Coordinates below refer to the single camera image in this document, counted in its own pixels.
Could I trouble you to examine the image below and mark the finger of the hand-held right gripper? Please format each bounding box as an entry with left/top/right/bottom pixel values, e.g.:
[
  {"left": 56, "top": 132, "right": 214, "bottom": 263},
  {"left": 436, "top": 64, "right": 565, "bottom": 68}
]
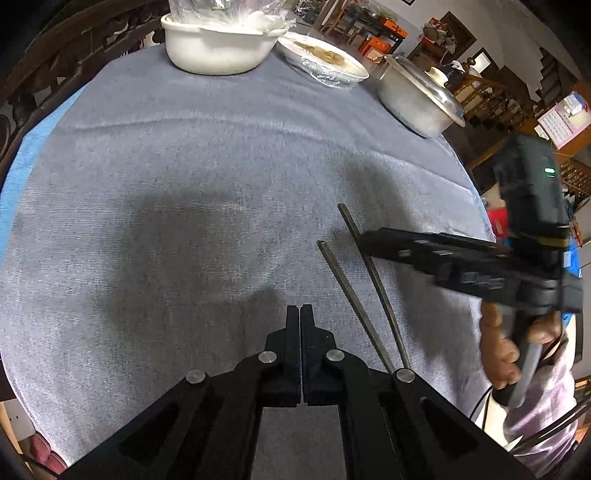
[
  {"left": 361, "top": 228, "right": 513, "bottom": 268},
  {"left": 413, "top": 251, "right": 527, "bottom": 306}
]

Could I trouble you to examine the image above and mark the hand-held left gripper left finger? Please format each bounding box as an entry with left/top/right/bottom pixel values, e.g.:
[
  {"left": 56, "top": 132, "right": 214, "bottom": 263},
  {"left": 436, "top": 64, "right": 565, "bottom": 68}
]
[{"left": 60, "top": 305, "right": 302, "bottom": 480}]

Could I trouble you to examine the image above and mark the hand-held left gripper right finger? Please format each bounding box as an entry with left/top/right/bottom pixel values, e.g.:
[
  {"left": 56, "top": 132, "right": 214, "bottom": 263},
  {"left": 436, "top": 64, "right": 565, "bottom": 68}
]
[{"left": 301, "top": 305, "right": 536, "bottom": 480}]

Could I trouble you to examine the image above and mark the dark metal chopstick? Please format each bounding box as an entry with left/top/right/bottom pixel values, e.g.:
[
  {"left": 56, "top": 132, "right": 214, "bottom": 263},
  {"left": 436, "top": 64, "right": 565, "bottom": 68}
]
[
  {"left": 318, "top": 241, "right": 394, "bottom": 374},
  {"left": 338, "top": 204, "right": 411, "bottom": 371}
]

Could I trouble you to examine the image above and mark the person's right forearm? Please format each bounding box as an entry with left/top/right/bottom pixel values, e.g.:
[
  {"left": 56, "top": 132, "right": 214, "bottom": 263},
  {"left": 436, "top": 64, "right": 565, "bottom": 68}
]
[{"left": 501, "top": 342, "right": 580, "bottom": 478}]

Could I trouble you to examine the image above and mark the person's right hand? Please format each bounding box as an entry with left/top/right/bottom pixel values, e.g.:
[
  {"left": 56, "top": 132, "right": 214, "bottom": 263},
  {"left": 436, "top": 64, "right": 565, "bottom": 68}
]
[{"left": 479, "top": 302, "right": 564, "bottom": 393}]

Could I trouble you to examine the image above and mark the red container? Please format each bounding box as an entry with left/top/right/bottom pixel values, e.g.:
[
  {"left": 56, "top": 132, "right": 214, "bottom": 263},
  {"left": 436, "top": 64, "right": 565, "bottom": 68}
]
[{"left": 487, "top": 207, "right": 509, "bottom": 240}]

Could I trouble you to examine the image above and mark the blue jacket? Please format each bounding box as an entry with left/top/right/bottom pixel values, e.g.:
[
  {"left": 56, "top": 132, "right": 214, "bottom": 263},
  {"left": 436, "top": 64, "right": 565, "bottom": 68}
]
[{"left": 567, "top": 240, "right": 583, "bottom": 278}]

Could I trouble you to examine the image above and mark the wooden stair railing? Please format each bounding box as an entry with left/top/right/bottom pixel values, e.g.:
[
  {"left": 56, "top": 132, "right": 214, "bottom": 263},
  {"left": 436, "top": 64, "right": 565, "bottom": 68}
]
[{"left": 455, "top": 58, "right": 536, "bottom": 125}]

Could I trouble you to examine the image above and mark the aluminium pot lid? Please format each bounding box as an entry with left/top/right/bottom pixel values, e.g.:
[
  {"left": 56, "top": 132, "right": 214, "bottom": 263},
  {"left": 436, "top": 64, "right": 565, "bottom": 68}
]
[{"left": 385, "top": 54, "right": 466, "bottom": 127}]

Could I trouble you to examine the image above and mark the aluminium cooking pot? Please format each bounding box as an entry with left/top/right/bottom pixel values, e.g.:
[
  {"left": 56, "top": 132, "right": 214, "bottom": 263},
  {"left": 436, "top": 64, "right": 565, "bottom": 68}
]
[{"left": 376, "top": 54, "right": 466, "bottom": 139}]

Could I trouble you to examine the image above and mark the dark wooden cabinet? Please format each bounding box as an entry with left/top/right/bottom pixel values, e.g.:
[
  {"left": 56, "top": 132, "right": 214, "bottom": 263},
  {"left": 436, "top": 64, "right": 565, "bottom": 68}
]
[{"left": 418, "top": 11, "right": 476, "bottom": 65}]

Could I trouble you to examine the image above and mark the plastic-wrapped food plate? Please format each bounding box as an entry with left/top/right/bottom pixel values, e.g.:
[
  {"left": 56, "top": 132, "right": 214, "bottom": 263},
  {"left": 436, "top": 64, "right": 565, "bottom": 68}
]
[{"left": 277, "top": 31, "right": 370, "bottom": 89}]

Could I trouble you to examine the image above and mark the grey tablecloth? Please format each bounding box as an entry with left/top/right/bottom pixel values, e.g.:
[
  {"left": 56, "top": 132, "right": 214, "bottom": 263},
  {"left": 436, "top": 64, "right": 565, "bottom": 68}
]
[{"left": 0, "top": 41, "right": 497, "bottom": 467}]

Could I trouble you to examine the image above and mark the cluttered wooden shelf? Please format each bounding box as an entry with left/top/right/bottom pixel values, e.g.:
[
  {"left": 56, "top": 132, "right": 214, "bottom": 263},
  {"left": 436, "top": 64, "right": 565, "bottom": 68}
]
[{"left": 318, "top": 0, "right": 409, "bottom": 61}]

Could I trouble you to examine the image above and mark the white ceramic pot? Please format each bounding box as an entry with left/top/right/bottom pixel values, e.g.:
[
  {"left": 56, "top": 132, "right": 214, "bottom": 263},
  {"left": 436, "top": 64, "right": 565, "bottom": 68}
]
[{"left": 160, "top": 13, "right": 289, "bottom": 75}]

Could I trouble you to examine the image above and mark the red chair cushion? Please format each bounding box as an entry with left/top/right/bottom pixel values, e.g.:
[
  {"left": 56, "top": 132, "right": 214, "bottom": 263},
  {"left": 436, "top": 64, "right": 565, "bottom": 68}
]
[{"left": 21, "top": 434, "right": 68, "bottom": 476}]

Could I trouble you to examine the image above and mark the clear plastic bag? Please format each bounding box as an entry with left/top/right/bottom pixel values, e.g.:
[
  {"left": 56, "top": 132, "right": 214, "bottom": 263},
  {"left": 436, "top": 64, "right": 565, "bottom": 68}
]
[{"left": 167, "top": 0, "right": 296, "bottom": 33}]

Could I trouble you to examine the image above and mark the light blue cloth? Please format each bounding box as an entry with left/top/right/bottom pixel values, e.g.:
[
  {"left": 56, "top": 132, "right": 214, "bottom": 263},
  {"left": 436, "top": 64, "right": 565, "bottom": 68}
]
[{"left": 0, "top": 85, "right": 88, "bottom": 250}]

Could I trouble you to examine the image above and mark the carved dark wooden chair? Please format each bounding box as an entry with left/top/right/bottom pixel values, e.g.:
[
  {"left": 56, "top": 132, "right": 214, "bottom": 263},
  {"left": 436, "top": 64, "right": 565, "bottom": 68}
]
[{"left": 0, "top": 0, "right": 171, "bottom": 153}]

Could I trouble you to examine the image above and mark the pink wall calendar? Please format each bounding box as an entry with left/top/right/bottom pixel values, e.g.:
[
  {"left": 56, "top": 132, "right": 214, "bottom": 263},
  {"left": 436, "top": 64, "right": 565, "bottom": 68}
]
[{"left": 537, "top": 91, "right": 591, "bottom": 149}]

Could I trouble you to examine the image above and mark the black cable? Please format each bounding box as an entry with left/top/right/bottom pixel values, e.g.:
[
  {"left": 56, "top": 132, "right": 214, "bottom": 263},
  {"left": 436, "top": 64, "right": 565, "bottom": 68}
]
[{"left": 471, "top": 388, "right": 502, "bottom": 432}]

